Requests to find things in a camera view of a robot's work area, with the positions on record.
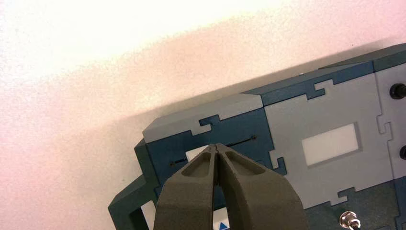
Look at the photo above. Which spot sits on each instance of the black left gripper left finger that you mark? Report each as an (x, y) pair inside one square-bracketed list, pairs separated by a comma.
[(187, 203)]

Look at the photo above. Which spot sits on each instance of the grey and teal control box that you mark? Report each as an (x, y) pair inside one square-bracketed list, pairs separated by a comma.
[(317, 101)]

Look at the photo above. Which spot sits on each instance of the white rectangular display screen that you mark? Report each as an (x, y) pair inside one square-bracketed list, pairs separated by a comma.
[(331, 144)]

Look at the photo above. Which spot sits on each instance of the silver toggle switch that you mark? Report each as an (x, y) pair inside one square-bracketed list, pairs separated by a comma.
[(349, 220)]

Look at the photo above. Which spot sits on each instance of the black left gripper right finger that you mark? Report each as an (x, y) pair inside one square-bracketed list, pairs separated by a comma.
[(260, 203)]

